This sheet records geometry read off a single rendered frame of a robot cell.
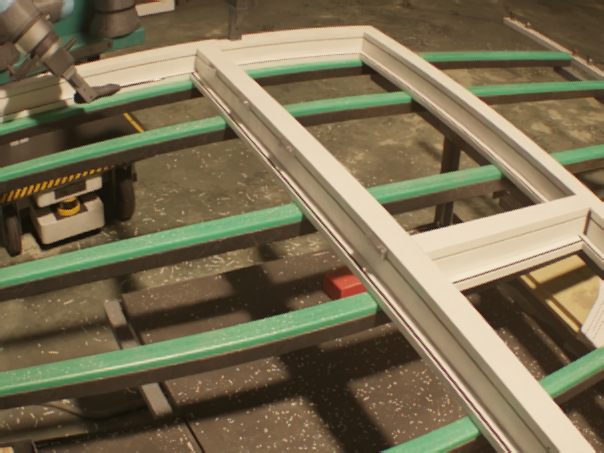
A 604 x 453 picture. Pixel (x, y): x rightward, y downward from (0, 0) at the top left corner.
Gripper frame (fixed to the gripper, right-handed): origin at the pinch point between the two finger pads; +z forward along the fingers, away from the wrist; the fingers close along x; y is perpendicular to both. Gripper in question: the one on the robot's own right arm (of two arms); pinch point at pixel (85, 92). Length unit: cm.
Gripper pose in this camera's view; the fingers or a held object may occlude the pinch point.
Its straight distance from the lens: 160.6
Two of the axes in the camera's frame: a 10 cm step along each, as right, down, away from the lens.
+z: 6.1, 6.5, 4.6
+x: -4.0, -2.5, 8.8
